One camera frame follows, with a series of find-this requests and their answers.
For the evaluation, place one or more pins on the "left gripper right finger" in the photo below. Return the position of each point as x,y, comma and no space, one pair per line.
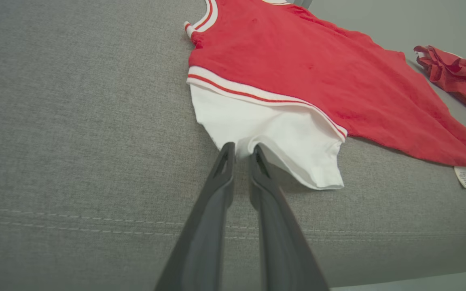
281,242

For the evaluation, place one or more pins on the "red shorts white trim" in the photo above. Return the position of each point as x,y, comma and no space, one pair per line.
459,76

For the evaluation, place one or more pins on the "red jersey white sleeves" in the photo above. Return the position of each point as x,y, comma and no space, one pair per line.
297,60

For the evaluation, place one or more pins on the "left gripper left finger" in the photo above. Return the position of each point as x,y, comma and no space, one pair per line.
204,242

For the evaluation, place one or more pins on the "grey wall partition post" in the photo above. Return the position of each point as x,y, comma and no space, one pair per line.
303,3

